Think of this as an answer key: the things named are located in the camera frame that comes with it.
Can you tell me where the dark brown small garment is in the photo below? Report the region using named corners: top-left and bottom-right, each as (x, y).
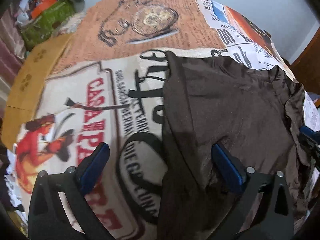
top-left (157, 51), bottom-right (310, 239)

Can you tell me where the brown wooden door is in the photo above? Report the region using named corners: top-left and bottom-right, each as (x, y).
top-left (290, 29), bottom-right (320, 94)

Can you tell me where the printed newspaper-pattern bed cover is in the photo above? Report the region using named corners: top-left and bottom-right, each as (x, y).
top-left (11, 0), bottom-right (319, 239)

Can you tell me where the striped maroon curtain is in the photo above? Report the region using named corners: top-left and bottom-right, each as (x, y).
top-left (0, 7), bottom-right (26, 111)

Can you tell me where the green fabric storage bag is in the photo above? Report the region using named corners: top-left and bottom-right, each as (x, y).
top-left (20, 0), bottom-right (75, 51)

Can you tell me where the orange box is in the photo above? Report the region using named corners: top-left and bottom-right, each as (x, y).
top-left (31, 0), bottom-right (57, 19)

